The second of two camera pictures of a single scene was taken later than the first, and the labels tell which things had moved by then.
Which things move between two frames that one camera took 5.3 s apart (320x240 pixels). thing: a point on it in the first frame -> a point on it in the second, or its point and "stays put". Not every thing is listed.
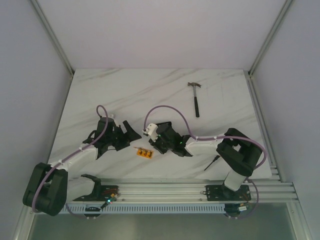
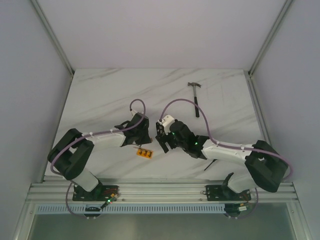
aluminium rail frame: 193,190 stays put
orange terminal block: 144,152 stays put
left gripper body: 122,139 -> 144,135
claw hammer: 196,100 stays put
